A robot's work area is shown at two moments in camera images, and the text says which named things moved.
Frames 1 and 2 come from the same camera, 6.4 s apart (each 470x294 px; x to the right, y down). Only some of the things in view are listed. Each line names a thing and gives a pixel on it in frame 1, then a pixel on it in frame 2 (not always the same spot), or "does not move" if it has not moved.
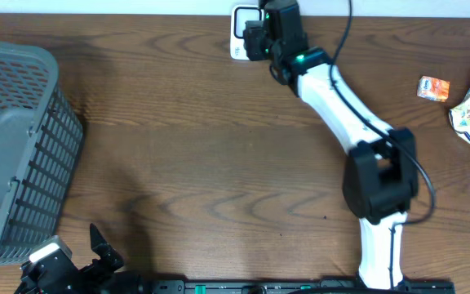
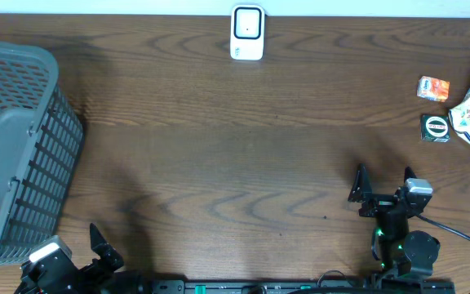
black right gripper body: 259,46 → 379,203
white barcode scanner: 239,15 does not move
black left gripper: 99,275 does not move
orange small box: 433,88 does not move
